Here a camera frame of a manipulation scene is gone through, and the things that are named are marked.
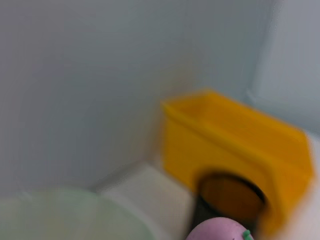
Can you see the pink peach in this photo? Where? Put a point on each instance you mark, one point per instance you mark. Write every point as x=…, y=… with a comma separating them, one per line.
x=215, y=230

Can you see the black mesh pen holder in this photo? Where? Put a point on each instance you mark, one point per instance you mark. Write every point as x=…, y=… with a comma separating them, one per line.
x=203, y=220

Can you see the translucent green fruit bowl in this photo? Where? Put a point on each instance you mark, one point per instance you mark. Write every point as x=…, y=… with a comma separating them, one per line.
x=62, y=217

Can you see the yellow plastic bin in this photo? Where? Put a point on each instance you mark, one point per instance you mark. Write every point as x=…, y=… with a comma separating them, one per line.
x=225, y=137

